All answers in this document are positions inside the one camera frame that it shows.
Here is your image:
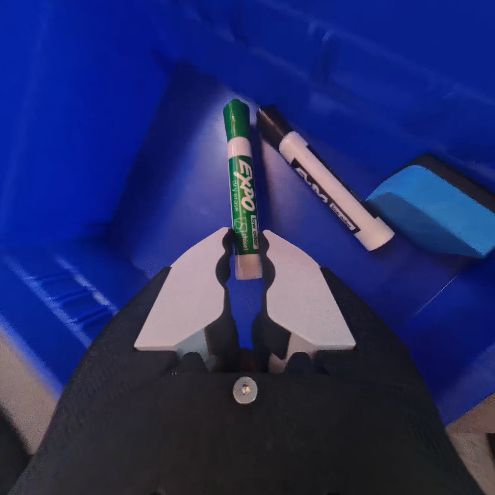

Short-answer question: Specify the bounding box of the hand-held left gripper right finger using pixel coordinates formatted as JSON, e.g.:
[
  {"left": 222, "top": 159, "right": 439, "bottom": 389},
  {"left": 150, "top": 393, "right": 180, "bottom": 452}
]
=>
[{"left": 252, "top": 230, "right": 356, "bottom": 373}]

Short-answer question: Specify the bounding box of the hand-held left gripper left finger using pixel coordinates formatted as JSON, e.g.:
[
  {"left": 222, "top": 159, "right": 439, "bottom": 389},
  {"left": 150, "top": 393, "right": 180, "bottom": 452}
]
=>
[{"left": 133, "top": 227, "right": 241, "bottom": 373}]

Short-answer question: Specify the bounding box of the blue whiteboard eraser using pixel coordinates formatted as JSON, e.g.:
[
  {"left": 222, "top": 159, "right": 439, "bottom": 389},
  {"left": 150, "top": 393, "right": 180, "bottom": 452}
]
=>
[{"left": 365, "top": 154, "right": 495, "bottom": 260}]

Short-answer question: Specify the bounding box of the green dry-erase marker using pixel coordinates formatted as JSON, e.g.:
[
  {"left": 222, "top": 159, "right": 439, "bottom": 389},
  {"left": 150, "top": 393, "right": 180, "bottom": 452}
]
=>
[{"left": 222, "top": 98, "right": 263, "bottom": 281}]

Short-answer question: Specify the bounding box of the black dry-erase marker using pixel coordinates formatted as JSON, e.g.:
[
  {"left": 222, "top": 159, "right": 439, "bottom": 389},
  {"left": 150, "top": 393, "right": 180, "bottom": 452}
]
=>
[{"left": 256, "top": 106, "right": 395, "bottom": 252}]

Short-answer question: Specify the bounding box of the blue plastic bin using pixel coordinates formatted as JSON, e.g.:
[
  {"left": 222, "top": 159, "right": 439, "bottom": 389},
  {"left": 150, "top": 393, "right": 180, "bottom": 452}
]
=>
[{"left": 0, "top": 0, "right": 495, "bottom": 428}]

